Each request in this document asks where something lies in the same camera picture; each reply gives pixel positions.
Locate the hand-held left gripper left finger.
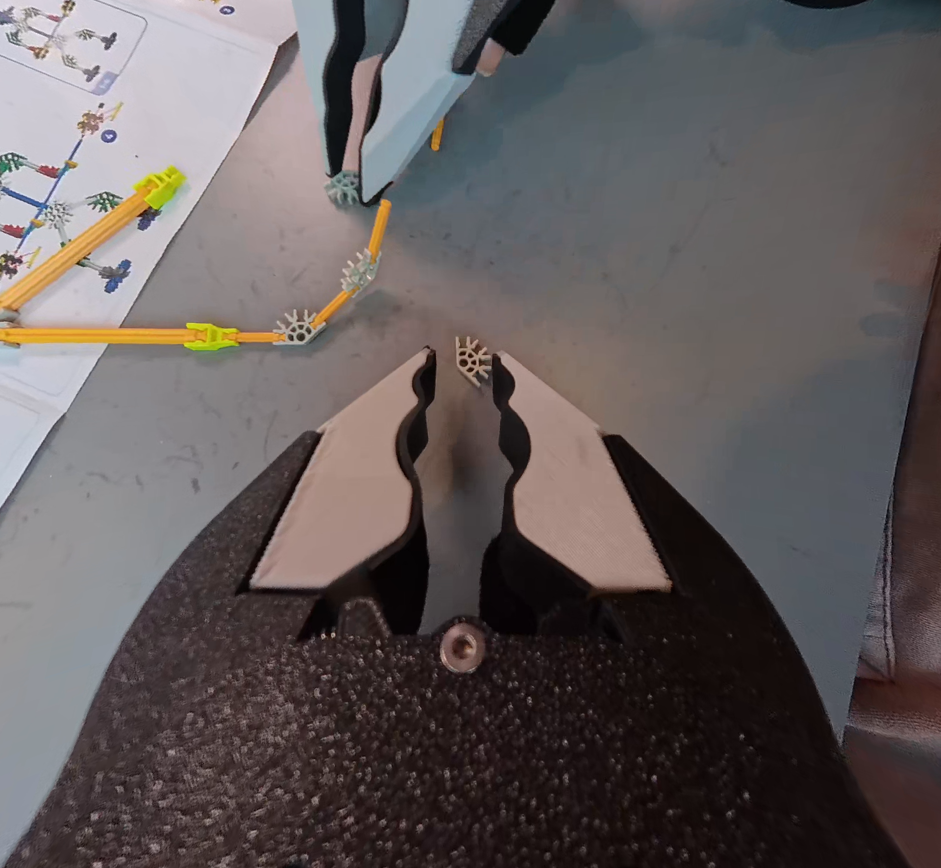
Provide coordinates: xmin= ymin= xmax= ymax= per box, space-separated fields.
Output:
xmin=250 ymin=347 xmax=438 ymax=607

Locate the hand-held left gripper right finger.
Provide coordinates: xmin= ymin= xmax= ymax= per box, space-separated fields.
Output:
xmin=486 ymin=351 xmax=673 ymax=612

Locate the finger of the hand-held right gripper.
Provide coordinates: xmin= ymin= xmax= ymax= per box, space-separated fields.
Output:
xmin=361 ymin=0 xmax=538 ymax=205
xmin=287 ymin=0 xmax=405 ymax=200

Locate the orange toy rod chain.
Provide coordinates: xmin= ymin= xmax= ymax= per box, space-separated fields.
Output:
xmin=0 ymin=168 xmax=395 ymax=355

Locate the grey desk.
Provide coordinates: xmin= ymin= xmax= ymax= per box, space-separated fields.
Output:
xmin=0 ymin=0 xmax=941 ymax=840

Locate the printed instruction sheet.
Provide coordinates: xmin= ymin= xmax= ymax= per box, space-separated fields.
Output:
xmin=0 ymin=0 xmax=302 ymax=509

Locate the person in beige sweatshirt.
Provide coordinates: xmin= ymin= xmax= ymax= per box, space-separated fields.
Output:
xmin=846 ymin=251 xmax=941 ymax=868

